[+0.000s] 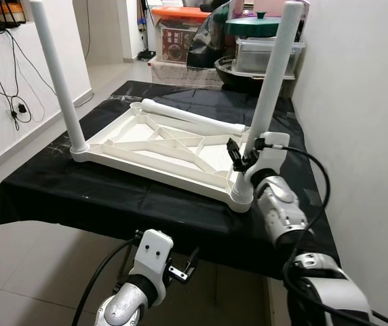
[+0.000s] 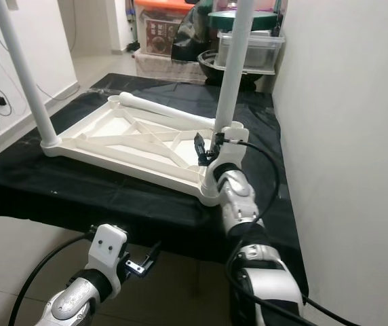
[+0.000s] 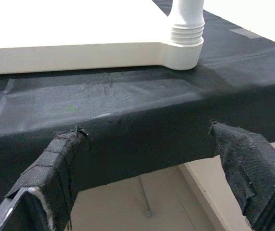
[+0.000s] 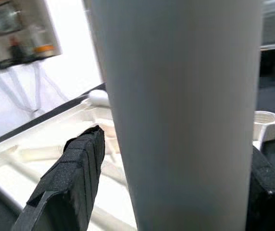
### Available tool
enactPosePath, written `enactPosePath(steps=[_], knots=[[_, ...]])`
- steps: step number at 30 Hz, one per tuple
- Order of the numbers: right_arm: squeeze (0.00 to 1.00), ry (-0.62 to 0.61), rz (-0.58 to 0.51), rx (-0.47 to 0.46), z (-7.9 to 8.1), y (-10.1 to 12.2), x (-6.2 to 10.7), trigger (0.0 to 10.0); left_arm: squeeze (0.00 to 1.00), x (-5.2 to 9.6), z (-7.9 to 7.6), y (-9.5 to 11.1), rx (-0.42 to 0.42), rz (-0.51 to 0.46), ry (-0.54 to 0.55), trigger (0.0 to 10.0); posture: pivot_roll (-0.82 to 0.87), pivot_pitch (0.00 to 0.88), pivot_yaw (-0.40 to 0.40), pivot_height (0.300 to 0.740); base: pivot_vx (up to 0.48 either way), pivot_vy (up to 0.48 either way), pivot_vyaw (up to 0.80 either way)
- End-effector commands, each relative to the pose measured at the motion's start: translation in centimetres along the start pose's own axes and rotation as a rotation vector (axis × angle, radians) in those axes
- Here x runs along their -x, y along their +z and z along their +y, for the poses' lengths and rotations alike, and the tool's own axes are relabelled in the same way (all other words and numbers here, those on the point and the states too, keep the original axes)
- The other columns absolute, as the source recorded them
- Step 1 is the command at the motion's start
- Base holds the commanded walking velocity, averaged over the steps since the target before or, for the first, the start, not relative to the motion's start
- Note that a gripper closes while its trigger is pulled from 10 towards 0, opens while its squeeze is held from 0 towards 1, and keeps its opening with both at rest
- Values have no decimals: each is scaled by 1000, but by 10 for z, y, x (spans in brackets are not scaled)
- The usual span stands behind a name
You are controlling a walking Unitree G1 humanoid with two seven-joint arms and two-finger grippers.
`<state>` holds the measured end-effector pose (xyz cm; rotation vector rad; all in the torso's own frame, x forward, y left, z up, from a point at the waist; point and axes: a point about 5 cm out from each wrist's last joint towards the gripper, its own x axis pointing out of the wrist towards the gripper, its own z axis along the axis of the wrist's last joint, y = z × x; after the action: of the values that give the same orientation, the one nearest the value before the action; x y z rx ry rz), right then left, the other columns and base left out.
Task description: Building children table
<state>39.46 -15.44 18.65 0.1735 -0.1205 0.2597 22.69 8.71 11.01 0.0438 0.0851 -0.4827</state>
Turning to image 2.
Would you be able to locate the white plastic children table top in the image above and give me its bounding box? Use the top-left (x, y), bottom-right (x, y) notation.
top-left (41, 94), bottom-right (250, 207)

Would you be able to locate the storage box with orange lid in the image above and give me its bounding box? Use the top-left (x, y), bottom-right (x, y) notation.
top-left (133, 0), bottom-right (185, 56)

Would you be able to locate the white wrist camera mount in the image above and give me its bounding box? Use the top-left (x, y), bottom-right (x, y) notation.
top-left (211, 122), bottom-right (249, 181)
top-left (89, 224), bottom-right (128, 283)

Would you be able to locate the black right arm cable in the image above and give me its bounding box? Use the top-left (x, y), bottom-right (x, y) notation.
top-left (225, 138), bottom-right (364, 326)

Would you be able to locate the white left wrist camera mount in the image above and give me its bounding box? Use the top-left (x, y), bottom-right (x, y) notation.
top-left (89, 224), bottom-right (128, 283)

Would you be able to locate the clear plastic storage box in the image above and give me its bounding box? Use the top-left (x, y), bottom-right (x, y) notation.
top-left (216, 31), bottom-right (286, 72)

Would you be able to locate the pink storage box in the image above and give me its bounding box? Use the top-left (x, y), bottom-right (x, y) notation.
top-left (255, 0), bottom-right (287, 14)

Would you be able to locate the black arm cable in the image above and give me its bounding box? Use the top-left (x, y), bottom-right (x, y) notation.
top-left (7, 230), bottom-right (96, 326)
top-left (225, 138), bottom-right (364, 326)

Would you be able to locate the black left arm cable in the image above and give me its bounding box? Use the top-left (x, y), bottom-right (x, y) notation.
top-left (7, 230), bottom-right (96, 326)

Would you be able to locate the black round basin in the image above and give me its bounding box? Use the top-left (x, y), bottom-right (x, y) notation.
top-left (197, 51), bottom-right (276, 89)

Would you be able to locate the black plastic bag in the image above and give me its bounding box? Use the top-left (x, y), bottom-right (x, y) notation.
top-left (170, 0), bottom-right (215, 63)

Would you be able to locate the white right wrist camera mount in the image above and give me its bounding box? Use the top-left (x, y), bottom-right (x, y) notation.
top-left (211, 122), bottom-right (249, 181)

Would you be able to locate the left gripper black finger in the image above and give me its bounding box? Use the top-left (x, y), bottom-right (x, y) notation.
top-left (143, 240), bottom-right (163, 273)

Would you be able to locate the patterned beige bench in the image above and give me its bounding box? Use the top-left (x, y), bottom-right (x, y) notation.
top-left (133, 51), bottom-right (205, 81)

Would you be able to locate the dark green round lid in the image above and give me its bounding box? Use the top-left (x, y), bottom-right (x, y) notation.
top-left (208, 8), bottom-right (279, 31)

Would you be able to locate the black tablecloth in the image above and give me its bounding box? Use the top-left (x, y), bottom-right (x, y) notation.
top-left (0, 73), bottom-right (310, 297)

